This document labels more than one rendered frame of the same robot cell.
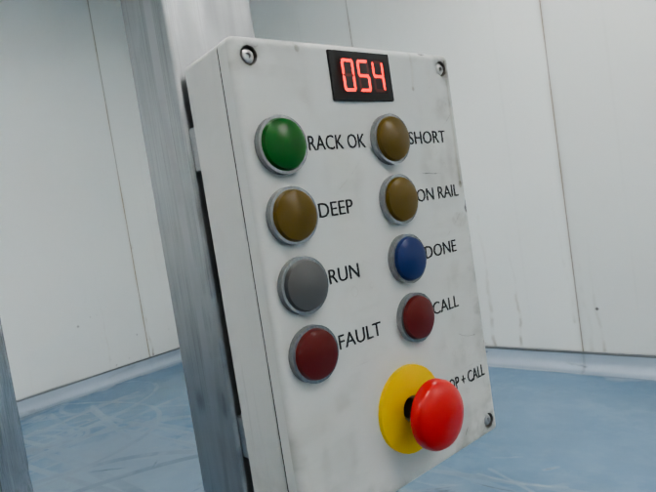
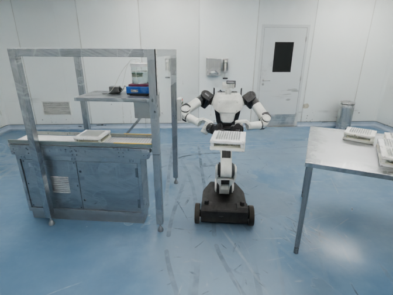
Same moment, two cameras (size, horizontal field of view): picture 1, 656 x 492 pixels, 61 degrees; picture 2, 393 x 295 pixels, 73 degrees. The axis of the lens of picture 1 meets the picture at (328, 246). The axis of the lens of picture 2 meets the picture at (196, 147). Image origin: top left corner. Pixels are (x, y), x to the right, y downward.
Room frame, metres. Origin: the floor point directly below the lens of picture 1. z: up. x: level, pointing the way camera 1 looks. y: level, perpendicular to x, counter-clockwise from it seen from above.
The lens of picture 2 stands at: (-1.97, 2.09, 1.64)
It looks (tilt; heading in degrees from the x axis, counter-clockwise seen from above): 20 degrees down; 314
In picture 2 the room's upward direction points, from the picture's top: straight up
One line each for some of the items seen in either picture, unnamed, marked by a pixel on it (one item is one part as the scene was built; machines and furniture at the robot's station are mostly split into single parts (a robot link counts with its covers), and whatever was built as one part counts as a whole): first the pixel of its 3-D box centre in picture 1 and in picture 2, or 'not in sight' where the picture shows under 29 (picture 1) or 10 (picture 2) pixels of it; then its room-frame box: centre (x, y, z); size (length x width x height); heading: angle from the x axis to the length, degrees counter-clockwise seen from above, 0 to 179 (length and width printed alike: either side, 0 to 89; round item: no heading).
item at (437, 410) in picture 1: (418, 410); not in sight; (0.32, -0.04, 0.89); 0.04 x 0.04 x 0.04; 40
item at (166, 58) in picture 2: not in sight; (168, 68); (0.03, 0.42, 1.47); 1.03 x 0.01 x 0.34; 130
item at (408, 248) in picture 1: (410, 258); not in sight; (0.33, -0.05, 0.98); 0.03 x 0.01 x 0.03; 130
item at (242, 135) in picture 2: not in sight; (228, 137); (-0.85, 0.59, 1.03); 0.25 x 0.24 x 0.02; 33
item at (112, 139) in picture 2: not in sight; (85, 143); (0.41, 1.14, 0.81); 1.35 x 0.25 x 0.05; 40
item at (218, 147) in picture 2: not in sight; (228, 143); (-0.85, 0.59, 0.98); 0.24 x 0.24 x 0.02; 33
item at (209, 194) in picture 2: not in sight; (223, 193); (-0.45, 0.10, 0.19); 0.64 x 0.52 x 0.33; 130
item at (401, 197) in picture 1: (401, 198); not in sight; (0.33, -0.05, 1.01); 0.03 x 0.01 x 0.03; 130
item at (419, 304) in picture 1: (418, 316); not in sight; (0.33, -0.05, 0.94); 0.03 x 0.01 x 0.03; 130
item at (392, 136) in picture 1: (392, 139); not in sight; (0.33, -0.05, 1.05); 0.03 x 0.01 x 0.03; 130
